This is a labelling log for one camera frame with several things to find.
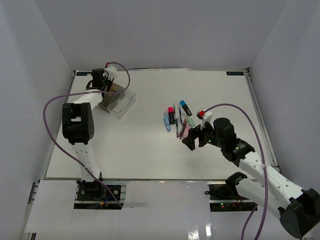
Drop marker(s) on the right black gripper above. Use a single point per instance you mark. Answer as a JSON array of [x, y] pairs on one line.
[[194, 133]]

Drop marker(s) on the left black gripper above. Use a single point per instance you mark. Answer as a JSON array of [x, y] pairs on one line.
[[109, 83]]

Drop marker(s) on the blue ink gel pen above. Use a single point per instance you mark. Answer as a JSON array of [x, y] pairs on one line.
[[180, 115]]

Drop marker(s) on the purple ink gel pen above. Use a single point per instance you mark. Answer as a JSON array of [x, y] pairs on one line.
[[176, 128]]

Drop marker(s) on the blue cap highlighter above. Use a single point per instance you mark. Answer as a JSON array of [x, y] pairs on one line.
[[185, 108]]

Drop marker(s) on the pink cap highlighter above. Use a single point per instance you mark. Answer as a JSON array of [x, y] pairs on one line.
[[171, 115]]

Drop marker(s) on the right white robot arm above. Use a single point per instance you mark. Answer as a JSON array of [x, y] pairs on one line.
[[296, 208]]

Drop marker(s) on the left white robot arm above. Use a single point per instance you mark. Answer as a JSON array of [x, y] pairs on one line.
[[78, 128]]

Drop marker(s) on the light pink correction pen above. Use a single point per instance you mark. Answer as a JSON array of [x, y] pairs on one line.
[[186, 131]]

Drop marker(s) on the light green correction pen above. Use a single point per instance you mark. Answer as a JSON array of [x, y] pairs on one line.
[[189, 120]]

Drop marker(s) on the red ink gel pen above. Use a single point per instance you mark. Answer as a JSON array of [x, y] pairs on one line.
[[182, 128]]

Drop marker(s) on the smoky grey plastic tray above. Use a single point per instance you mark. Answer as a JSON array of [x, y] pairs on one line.
[[111, 102]]

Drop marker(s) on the left black logo sticker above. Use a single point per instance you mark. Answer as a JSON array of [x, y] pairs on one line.
[[83, 73]]

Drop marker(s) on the black logo sticker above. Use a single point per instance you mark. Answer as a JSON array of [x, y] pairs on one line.
[[83, 73], [234, 73]]

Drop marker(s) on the light blue correction pen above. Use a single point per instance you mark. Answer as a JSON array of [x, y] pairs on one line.
[[166, 122]]

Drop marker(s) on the clear plastic tray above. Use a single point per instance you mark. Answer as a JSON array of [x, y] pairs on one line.
[[122, 104]]

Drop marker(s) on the right black logo sticker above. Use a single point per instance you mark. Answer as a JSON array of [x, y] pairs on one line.
[[234, 73]]

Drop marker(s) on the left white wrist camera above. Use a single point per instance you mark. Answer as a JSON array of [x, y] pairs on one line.
[[110, 72]]

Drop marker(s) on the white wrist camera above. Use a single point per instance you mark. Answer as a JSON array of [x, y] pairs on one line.
[[204, 116], [110, 72]]

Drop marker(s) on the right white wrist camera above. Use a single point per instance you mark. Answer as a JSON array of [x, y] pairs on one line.
[[204, 116]]

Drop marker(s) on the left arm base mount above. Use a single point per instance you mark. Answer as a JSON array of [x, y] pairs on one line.
[[110, 193]]

